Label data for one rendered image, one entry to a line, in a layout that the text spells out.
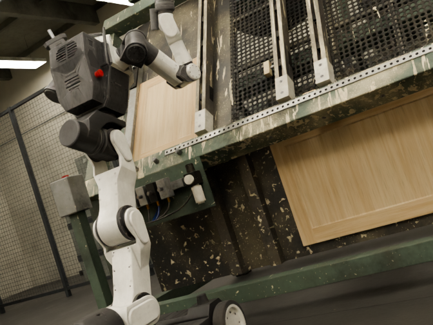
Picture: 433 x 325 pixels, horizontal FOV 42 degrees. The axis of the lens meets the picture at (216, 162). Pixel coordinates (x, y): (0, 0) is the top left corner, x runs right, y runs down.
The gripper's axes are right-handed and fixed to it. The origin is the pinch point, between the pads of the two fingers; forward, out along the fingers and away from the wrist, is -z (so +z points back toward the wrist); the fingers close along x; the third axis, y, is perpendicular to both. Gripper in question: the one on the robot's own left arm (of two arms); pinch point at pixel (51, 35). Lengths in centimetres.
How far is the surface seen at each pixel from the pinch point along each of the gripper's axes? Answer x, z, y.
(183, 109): 38, 65, -11
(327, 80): 90, 102, 42
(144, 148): 11, 71, -19
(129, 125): 11, 52, -28
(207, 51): 65, 46, -8
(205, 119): 42, 81, 8
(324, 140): 83, 120, 15
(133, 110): 17, 46, -31
